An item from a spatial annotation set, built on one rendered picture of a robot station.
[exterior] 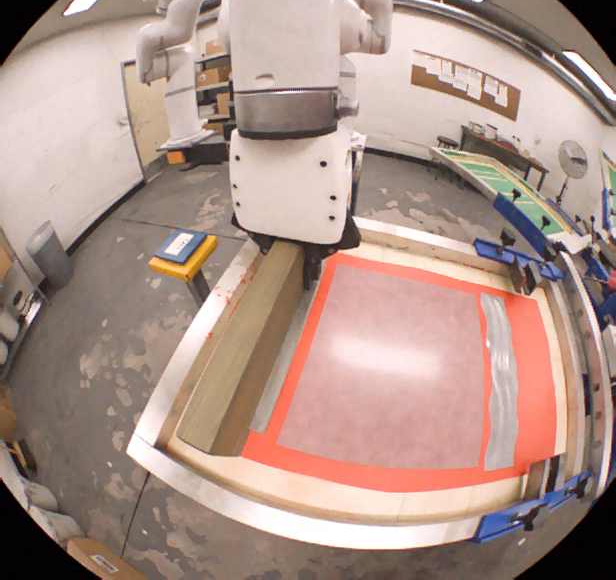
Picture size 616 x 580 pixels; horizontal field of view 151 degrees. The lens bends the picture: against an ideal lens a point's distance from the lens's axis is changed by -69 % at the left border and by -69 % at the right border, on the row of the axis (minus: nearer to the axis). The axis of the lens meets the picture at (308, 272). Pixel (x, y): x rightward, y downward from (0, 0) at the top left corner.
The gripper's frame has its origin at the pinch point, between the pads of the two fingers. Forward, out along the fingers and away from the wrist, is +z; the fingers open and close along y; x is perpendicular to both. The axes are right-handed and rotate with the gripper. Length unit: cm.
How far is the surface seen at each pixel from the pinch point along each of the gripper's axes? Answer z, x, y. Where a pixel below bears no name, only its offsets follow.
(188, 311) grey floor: 111, -40, 95
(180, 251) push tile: 13.3, -9.1, 30.2
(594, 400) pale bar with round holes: 9, 10, -67
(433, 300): 14.7, -12.2, -22.1
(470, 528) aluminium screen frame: 10.7, 27.9, -31.7
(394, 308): 14.7, -8.5, -14.5
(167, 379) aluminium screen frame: 10.9, 15.8, 14.0
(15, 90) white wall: -131, -40, 323
